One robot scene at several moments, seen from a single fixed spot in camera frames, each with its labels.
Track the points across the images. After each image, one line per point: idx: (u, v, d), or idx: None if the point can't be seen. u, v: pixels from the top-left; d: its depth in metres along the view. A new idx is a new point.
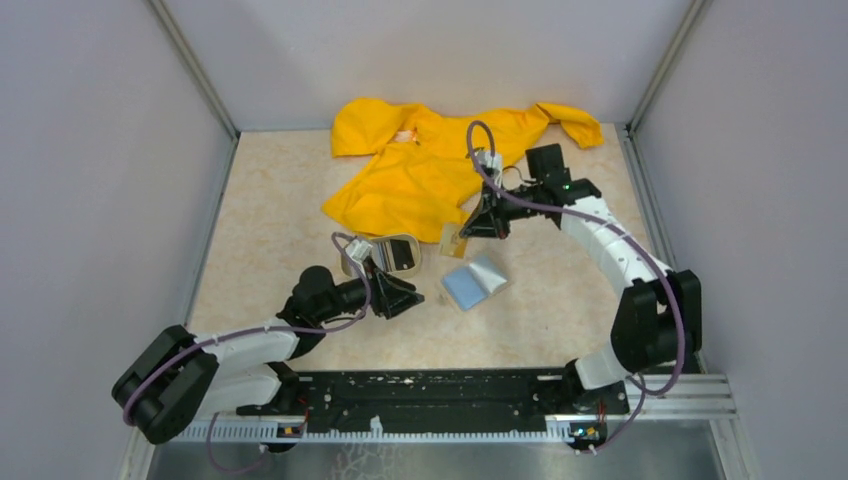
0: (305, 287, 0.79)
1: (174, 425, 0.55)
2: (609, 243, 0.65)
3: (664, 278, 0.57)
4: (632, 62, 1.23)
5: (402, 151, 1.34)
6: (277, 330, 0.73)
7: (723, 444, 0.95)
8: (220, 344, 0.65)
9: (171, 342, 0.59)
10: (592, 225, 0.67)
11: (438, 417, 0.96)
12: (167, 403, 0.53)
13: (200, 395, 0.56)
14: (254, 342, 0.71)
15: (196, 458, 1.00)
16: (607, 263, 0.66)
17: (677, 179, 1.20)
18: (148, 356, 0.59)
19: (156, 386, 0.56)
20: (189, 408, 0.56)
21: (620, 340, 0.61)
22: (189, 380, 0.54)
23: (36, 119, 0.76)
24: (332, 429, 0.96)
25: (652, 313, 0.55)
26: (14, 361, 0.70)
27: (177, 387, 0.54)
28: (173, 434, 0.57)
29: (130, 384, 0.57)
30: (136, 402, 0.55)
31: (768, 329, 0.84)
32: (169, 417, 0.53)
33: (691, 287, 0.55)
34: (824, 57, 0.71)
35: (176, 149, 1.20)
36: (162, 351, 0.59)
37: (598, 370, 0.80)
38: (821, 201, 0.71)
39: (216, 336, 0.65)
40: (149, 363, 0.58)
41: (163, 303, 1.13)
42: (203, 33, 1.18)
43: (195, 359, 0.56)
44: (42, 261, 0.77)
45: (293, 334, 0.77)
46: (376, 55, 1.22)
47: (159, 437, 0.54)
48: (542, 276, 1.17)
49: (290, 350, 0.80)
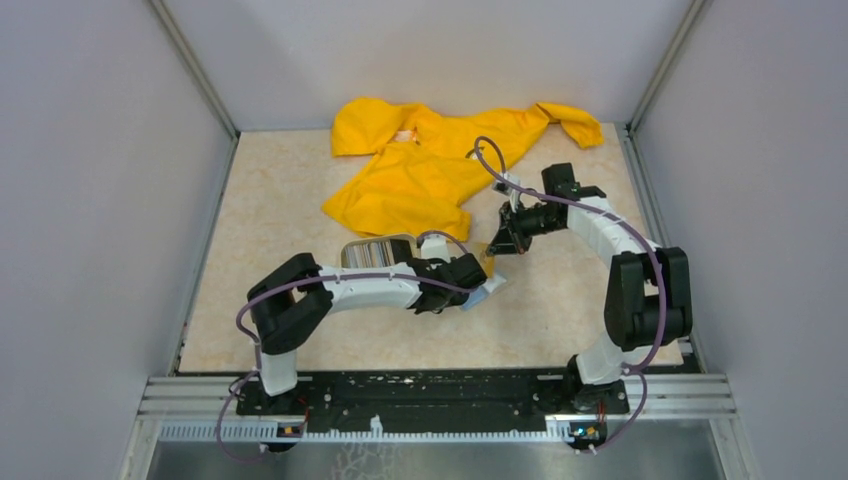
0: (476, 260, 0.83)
1: (284, 343, 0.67)
2: (604, 228, 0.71)
3: (652, 251, 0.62)
4: (632, 61, 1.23)
5: (402, 151, 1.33)
6: (400, 279, 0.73)
7: (723, 444, 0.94)
8: (341, 281, 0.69)
9: (300, 267, 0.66)
10: (592, 215, 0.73)
11: (439, 416, 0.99)
12: (282, 326, 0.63)
13: (311, 326, 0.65)
14: (376, 285, 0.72)
15: (196, 459, 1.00)
16: (604, 246, 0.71)
17: (676, 179, 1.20)
18: (280, 274, 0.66)
19: (278, 303, 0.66)
20: (300, 332, 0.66)
21: (611, 314, 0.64)
22: (306, 310, 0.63)
23: (34, 120, 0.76)
24: (332, 429, 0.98)
25: (636, 280, 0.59)
26: (13, 363, 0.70)
27: (294, 314, 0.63)
28: (285, 347, 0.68)
29: (258, 292, 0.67)
30: (260, 311, 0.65)
31: (769, 329, 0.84)
32: (282, 335, 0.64)
33: (677, 263, 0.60)
34: (825, 57, 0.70)
35: (176, 149, 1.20)
36: (290, 274, 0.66)
37: (595, 360, 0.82)
38: (821, 201, 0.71)
39: (339, 273, 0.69)
40: (277, 280, 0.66)
41: (164, 303, 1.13)
42: (204, 33, 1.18)
43: (316, 294, 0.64)
44: (42, 261, 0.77)
45: (416, 285, 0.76)
46: (376, 55, 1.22)
47: (271, 348, 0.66)
48: (543, 274, 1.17)
49: (411, 301, 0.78)
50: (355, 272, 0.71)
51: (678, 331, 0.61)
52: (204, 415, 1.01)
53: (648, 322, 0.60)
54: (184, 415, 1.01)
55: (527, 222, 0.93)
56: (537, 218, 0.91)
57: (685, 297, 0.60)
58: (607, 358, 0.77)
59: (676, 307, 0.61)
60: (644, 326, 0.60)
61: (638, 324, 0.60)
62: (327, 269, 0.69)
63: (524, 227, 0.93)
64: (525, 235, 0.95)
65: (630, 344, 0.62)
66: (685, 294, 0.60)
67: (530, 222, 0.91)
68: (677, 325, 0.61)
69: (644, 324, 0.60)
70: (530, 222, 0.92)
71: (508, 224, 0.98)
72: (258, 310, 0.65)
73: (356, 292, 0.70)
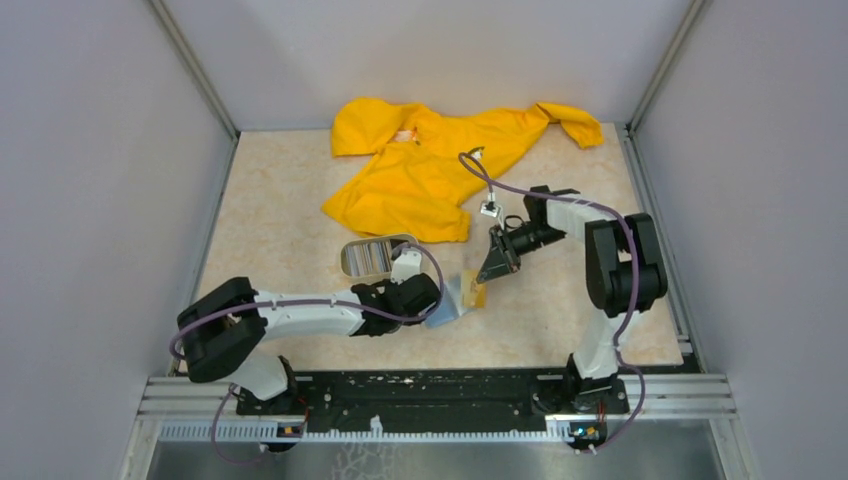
0: (423, 280, 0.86)
1: (215, 371, 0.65)
2: (577, 211, 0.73)
3: (619, 216, 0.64)
4: (633, 61, 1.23)
5: (402, 151, 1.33)
6: (342, 306, 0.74)
7: (723, 444, 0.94)
8: (278, 308, 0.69)
9: (235, 292, 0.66)
10: (566, 203, 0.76)
11: (439, 416, 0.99)
12: (211, 353, 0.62)
13: (242, 353, 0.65)
14: (316, 313, 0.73)
15: (197, 459, 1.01)
16: (580, 228, 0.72)
17: (677, 179, 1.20)
18: (213, 299, 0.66)
19: (210, 329, 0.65)
20: (230, 362, 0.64)
21: (591, 285, 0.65)
22: (236, 338, 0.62)
23: (34, 120, 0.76)
24: (332, 429, 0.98)
25: (605, 242, 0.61)
26: (11, 363, 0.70)
27: (224, 342, 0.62)
28: (215, 377, 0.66)
29: (191, 318, 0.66)
30: (190, 339, 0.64)
31: (768, 330, 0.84)
32: (211, 363, 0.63)
33: (644, 225, 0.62)
34: (825, 58, 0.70)
35: (176, 149, 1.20)
36: (223, 298, 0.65)
37: (589, 345, 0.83)
38: (822, 201, 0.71)
39: (275, 299, 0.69)
40: (210, 306, 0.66)
41: (164, 303, 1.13)
42: (203, 33, 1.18)
43: (248, 321, 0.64)
44: (42, 261, 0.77)
45: (359, 313, 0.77)
46: (376, 55, 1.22)
47: (201, 376, 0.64)
48: (542, 274, 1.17)
49: (354, 329, 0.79)
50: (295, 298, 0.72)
51: (655, 291, 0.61)
52: (204, 415, 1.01)
53: (625, 283, 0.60)
54: (183, 415, 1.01)
55: (518, 240, 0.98)
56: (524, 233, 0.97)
57: (657, 255, 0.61)
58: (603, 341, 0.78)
59: (650, 266, 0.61)
60: (621, 287, 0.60)
61: (616, 285, 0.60)
62: (264, 294, 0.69)
63: (516, 245, 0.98)
64: (517, 252, 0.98)
65: (612, 307, 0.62)
66: (656, 250, 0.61)
67: (521, 239, 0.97)
68: (653, 285, 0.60)
69: (621, 286, 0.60)
70: (521, 240, 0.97)
71: (499, 244, 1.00)
72: (188, 337, 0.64)
73: (293, 319, 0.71)
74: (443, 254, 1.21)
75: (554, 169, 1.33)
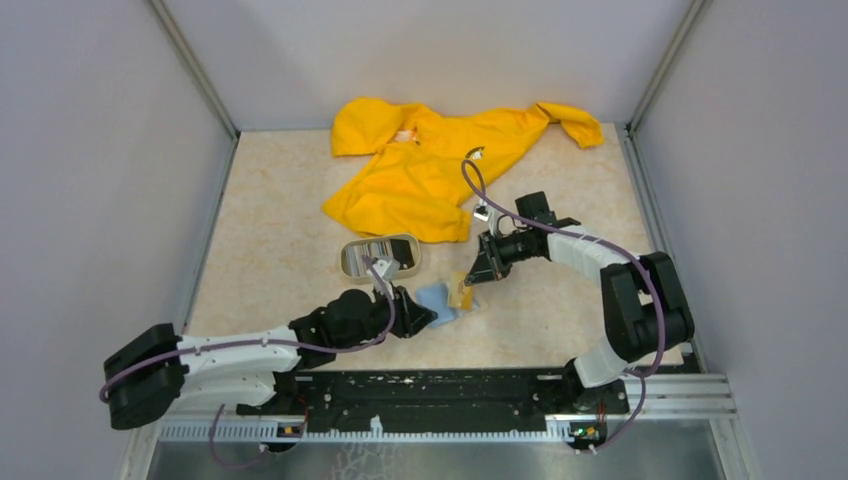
0: (343, 308, 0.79)
1: (138, 417, 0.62)
2: (587, 247, 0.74)
3: (637, 260, 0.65)
4: (632, 61, 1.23)
5: (402, 151, 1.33)
6: (274, 346, 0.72)
7: (723, 444, 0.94)
8: (203, 354, 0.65)
9: (156, 340, 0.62)
10: (572, 239, 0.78)
11: (439, 417, 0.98)
12: (125, 406, 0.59)
13: (165, 401, 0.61)
14: (245, 354, 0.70)
15: (197, 459, 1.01)
16: (590, 266, 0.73)
17: (677, 179, 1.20)
18: (135, 346, 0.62)
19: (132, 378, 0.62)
20: (151, 409, 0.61)
21: (611, 330, 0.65)
22: (151, 389, 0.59)
23: (35, 120, 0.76)
24: (332, 429, 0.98)
25: (628, 290, 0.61)
26: (13, 363, 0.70)
27: (137, 394, 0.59)
28: (141, 421, 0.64)
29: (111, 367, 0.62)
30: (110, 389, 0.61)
31: (769, 330, 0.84)
32: (131, 413, 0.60)
33: (663, 266, 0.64)
34: (826, 57, 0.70)
35: (176, 149, 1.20)
36: (145, 347, 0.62)
37: (595, 363, 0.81)
38: (823, 200, 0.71)
39: (199, 345, 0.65)
40: (132, 355, 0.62)
41: (164, 303, 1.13)
42: (203, 33, 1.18)
43: (165, 370, 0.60)
44: (42, 260, 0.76)
45: (293, 350, 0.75)
46: (376, 55, 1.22)
47: (123, 425, 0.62)
48: (542, 275, 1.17)
49: (291, 364, 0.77)
50: (223, 341, 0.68)
51: (682, 335, 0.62)
52: (204, 415, 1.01)
53: (651, 331, 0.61)
54: (183, 415, 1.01)
55: (506, 249, 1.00)
56: (514, 244, 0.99)
57: (680, 298, 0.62)
58: (606, 359, 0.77)
59: (675, 309, 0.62)
60: (649, 336, 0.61)
61: (643, 334, 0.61)
62: (187, 340, 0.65)
63: (503, 253, 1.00)
64: (504, 261, 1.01)
65: (638, 355, 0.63)
66: (679, 294, 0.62)
67: (509, 249, 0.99)
68: (680, 330, 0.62)
69: (648, 334, 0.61)
70: (509, 248, 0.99)
71: (486, 249, 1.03)
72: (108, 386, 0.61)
73: (220, 363, 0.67)
74: (443, 254, 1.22)
75: (554, 169, 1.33)
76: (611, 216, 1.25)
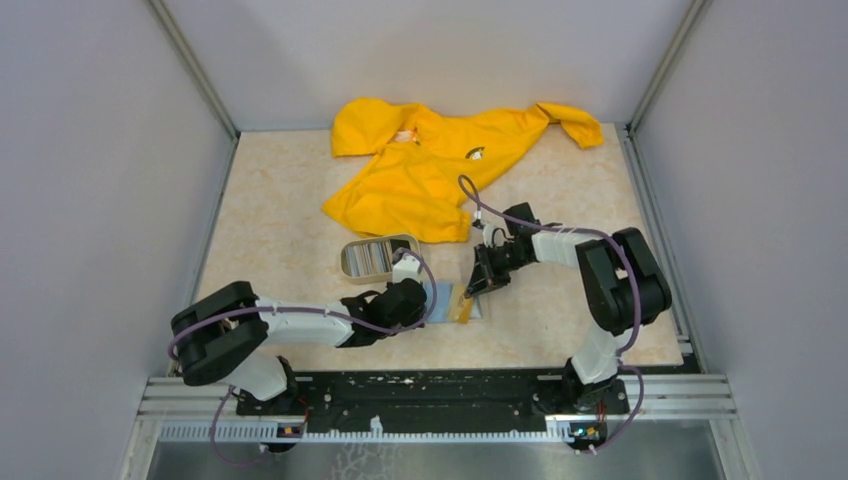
0: (406, 291, 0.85)
1: (209, 374, 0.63)
2: (565, 237, 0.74)
3: (609, 235, 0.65)
4: (632, 61, 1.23)
5: (403, 151, 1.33)
6: (334, 316, 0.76)
7: (723, 444, 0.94)
8: (278, 313, 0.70)
9: (235, 295, 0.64)
10: (551, 233, 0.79)
11: (439, 416, 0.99)
12: (210, 356, 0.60)
13: (241, 356, 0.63)
14: (311, 321, 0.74)
15: (197, 461, 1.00)
16: (570, 254, 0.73)
17: (677, 178, 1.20)
18: (212, 301, 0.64)
19: (206, 332, 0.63)
20: (226, 365, 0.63)
21: (596, 308, 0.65)
22: (236, 340, 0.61)
23: (34, 121, 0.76)
24: (332, 429, 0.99)
25: (603, 261, 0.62)
26: (10, 363, 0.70)
27: (225, 344, 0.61)
28: (207, 381, 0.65)
29: (186, 321, 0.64)
30: (185, 342, 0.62)
31: (768, 330, 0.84)
32: (207, 366, 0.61)
33: (634, 240, 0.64)
34: (827, 57, 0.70)
35: (176, 149, 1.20)
36: (223, 302, 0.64)
37: (589, 354, 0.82)
38: (822, 200, 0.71)
39: (276, 305, 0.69)
40: (209, 309, 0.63)
41: (164, 303, 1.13)
42: (203, 34, 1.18)
43: (248, 324, 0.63)
44: (40, 261, 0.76)
45: (349, 325, 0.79)
46: (376, 56, 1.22)
47: (196, 380, 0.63)
48: (542, 276, 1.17)
49: (340, 339, 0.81)
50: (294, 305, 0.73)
51: (660, 303, 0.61)
52: (204, 416, 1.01)
53: (630, 300, 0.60)
54: (183, 415, 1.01)
55: (498, 260, 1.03)
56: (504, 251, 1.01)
57: (654, 267, 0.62)
58: (601, 351, 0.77)
59: (649, 278, 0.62)
60: (627, 305, 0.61)
61: (622, 304, 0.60)
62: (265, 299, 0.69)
63: (495, 263, 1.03)
64: (497, 271, 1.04)
65: (620, 326, 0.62)
66: (652, 262, 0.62)
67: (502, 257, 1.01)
68: (657, 298, 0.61)
69: (627, 303, 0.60)
70: (500, 258, 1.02)
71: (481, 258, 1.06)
72: (183, 340, 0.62)
73: (291, 326, 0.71)
74: (444, 254, 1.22)
75: (554, 169, 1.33)
76: (611, 216, 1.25)
